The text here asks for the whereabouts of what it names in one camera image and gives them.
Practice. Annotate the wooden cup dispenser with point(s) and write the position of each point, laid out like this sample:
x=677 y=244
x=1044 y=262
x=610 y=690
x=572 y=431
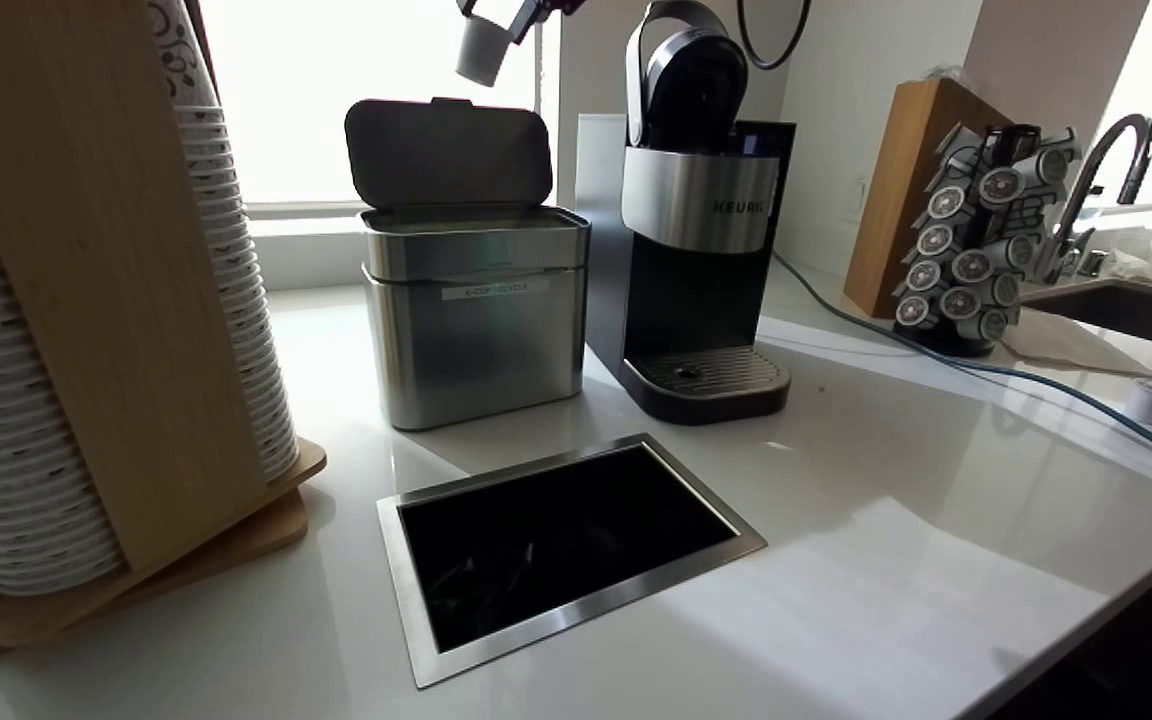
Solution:
x=83 y=267

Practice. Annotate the maroon-lidded coffee pod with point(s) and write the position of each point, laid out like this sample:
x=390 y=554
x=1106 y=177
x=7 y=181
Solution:
x=482 y=54

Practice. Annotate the silver metal countertop bin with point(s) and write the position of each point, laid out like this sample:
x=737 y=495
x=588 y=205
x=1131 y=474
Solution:
x=468 y=333

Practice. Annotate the white-lidded coffee pod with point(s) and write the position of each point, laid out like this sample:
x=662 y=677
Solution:
x=915 y=310
x=945 y=202
x=963 y=303
x=932 y=236
x=975 y=262
x=999 y=184
x=920 y=279

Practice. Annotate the dark sink basin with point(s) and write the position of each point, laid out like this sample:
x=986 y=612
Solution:
x=1139 y=314

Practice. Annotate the white paper cup stack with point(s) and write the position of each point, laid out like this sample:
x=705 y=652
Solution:
x=236 y=267
x=2 y=443

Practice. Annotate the black silver Keurig coffeemaker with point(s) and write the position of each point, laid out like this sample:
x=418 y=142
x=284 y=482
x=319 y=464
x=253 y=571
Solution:
x=683 y=293

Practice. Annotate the steel countertop trash chute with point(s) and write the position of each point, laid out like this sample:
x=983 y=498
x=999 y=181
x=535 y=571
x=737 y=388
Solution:
x=588 y=603

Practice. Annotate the dark curved faucet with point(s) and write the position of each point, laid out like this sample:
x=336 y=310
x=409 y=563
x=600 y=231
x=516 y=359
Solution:
x=1099 y=142

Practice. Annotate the wooden box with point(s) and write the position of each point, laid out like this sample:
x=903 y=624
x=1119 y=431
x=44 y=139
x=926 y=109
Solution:
x=899 y=173

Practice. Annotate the white wall plate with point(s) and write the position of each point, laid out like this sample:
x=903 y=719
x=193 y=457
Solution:
x=599 y=161

